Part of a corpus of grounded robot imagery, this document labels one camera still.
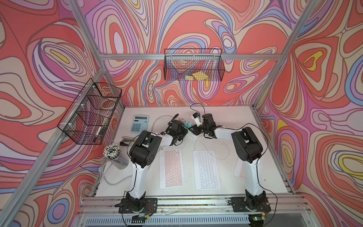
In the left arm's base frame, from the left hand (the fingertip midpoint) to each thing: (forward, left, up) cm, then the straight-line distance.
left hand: (190, 131), depth 102 cm
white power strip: (-3, 0, 0) cm, 3 cm away
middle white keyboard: (-28, -9, -2) cm, 30 cm away
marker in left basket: (-19, +50, +23) cm, 58 cm away
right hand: (+1, 0, 0) cm, 1 cm away
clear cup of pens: (-25, +43, +15) cm, 52 cm away
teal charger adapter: (+3, +2, +5) cm, 6 cm away
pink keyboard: (-27, +13, -3) cm, 30 cm away
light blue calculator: (+7, +39, 0) cm, 39 cm away
